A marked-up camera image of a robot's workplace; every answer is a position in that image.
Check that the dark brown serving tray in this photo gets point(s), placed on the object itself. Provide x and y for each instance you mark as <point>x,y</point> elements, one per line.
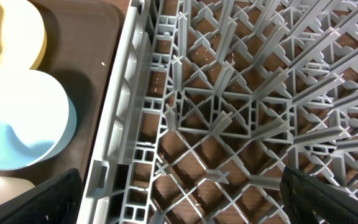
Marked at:
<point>82,37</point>

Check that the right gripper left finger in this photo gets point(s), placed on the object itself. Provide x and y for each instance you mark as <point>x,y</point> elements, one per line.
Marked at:
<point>57,200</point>

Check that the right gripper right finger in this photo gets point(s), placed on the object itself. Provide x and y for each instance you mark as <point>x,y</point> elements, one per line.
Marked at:
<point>306,198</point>

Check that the yellow plate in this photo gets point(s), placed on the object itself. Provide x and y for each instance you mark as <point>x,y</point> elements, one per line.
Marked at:
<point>23,37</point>

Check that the light blue bowl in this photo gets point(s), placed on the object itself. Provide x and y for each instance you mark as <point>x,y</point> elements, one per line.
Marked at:
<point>37,118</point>

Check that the grey dishwasher rack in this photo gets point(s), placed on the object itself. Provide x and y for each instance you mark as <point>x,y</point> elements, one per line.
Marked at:
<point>208,103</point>

